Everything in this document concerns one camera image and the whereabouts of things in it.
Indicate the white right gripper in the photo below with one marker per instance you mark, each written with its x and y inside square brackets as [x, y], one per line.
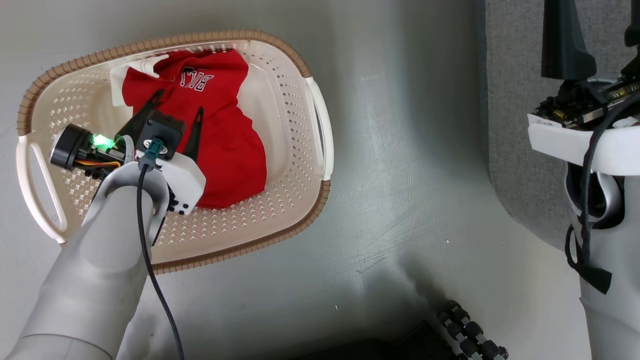
[555, 137]

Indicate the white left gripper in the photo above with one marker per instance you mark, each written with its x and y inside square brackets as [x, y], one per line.
[185, 182]

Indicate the red and white garment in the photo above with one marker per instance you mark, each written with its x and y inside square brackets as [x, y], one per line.
[225, 150]

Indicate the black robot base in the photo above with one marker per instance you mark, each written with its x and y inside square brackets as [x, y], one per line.
[400, 349]

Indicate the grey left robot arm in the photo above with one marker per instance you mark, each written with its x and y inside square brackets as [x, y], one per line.
[100, 265]

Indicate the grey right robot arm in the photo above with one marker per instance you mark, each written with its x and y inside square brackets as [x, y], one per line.
[615, 310]

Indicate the grey fabric sofa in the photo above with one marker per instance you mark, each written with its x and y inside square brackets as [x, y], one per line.
[515, 150]

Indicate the black cylindrical left wrist motor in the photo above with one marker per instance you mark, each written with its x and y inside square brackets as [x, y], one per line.
[69, 147]

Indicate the beige plastic laundry basket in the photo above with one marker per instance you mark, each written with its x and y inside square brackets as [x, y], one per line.
[285, 150]

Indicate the black roller robot wheel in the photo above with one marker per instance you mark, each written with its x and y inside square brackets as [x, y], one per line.
[470, 332]

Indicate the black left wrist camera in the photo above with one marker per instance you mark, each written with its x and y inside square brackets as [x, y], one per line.
[162, 127]

